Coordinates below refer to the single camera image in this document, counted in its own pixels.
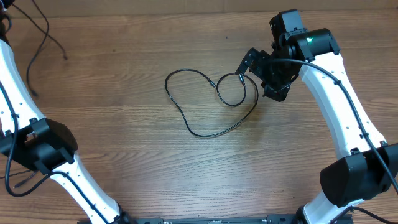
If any black cable silver plug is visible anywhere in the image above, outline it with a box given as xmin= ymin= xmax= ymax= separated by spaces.
xmin=164 ymin=68 xmax=259 ymax=139

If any black USB-A cable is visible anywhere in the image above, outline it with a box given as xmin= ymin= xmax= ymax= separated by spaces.
xmin=11 ymin=0 xmax=68 ymax=97

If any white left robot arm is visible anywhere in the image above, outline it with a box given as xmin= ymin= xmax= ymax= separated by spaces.
xmin=1 ymin=25 xmax=131 ymax=223

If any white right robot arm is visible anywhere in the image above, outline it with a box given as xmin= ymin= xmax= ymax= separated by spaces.
xmin=236 ymin=9 xmax=397 ymax=223

